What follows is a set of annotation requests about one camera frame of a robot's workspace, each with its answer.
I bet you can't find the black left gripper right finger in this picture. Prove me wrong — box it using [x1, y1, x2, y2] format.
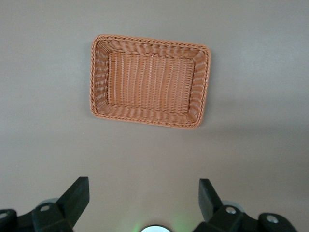
[193, 178, 245, 232]

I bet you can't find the brown wicker basket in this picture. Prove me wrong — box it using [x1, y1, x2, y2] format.
[89, 34, 213, 129]

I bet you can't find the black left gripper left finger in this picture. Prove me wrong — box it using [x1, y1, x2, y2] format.
[31, 176, 90, 232]

